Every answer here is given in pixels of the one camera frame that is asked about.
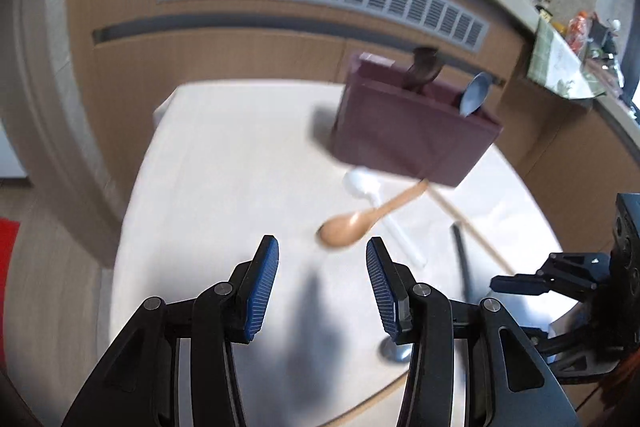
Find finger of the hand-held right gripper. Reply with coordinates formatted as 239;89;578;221
529;327;624;376
489;252;613;299

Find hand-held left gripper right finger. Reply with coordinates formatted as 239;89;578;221
365;236;583;427

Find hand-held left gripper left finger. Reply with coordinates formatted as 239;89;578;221
61;234;280;427

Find wooden spoon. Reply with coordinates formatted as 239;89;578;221
317;179;430;251

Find wooden chopstick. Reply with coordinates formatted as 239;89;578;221
429;186;514;276

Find white plastic spoon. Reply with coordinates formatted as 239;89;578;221
342;169;429;268

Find maroon plastic utensil holder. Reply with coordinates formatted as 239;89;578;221
331;52;503;188

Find grey plastic spoon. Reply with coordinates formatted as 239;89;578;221
459;72;494;118

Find shovel-shaped metal spoon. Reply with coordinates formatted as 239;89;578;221
411;47;447;88

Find white tablecloth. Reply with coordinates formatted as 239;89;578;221
109;79;582;424

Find green-edged white cloth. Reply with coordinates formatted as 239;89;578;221
527;17;597;100

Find kitchen counter with wooden front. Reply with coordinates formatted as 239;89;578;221
60;0;640;268

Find red snack bag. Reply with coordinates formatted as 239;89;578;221
567;11;596;52

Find red floor mat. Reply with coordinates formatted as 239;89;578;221
0;217;21;259

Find white cabinet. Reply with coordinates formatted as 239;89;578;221
0;122;32;180

